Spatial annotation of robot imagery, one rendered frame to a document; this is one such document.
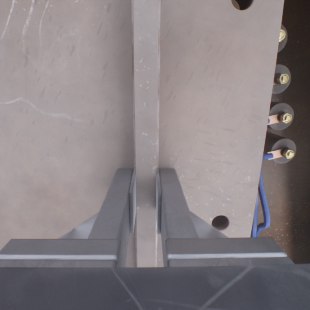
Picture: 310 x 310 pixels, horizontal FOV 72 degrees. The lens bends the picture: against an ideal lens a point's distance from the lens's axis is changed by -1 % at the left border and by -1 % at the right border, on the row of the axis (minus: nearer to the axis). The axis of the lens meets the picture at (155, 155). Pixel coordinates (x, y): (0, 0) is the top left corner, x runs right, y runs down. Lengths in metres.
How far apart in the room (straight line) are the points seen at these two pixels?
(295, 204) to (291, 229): 0.04
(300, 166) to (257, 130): 0.20
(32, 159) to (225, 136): 0.14
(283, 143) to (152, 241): 0.19
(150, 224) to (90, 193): 0.05
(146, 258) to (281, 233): 0.27
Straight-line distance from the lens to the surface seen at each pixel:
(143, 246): 0.17
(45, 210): 0.19
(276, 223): 0.39
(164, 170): 0.15
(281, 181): 0.36
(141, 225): 0.16
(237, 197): 0.18
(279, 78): 0.26
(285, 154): 0.27
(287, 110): 0.28
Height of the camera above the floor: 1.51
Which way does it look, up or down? 74 degrees down
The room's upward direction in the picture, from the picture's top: 175 degrees clockwise
